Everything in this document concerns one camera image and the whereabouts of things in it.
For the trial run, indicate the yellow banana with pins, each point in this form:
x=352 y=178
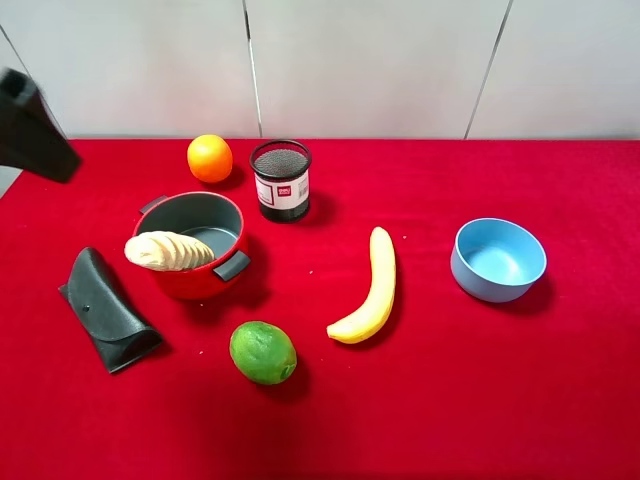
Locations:
x=371 y=316

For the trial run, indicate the green lime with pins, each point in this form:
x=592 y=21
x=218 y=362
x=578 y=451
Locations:
x=263 y=352

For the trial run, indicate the red tablecloth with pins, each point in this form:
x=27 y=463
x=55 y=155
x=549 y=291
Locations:
x=451 y=387

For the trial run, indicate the black mesh pen holder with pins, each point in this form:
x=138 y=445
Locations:
x=281 y=172

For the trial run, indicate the black leather glasses case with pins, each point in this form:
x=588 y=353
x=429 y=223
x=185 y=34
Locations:
x=119 y=333

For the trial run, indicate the blue bowl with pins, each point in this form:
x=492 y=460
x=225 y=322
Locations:
x=496 y=260

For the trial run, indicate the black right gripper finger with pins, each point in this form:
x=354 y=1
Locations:
x=29 y=139

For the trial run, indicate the spiral bread roll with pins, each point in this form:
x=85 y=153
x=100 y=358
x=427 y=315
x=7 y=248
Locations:
x=167 y=251

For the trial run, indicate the red pot grey interior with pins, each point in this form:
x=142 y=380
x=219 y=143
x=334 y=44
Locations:
x=212 y=219

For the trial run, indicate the orange fruit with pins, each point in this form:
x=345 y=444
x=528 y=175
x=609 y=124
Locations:
x=209 y=158

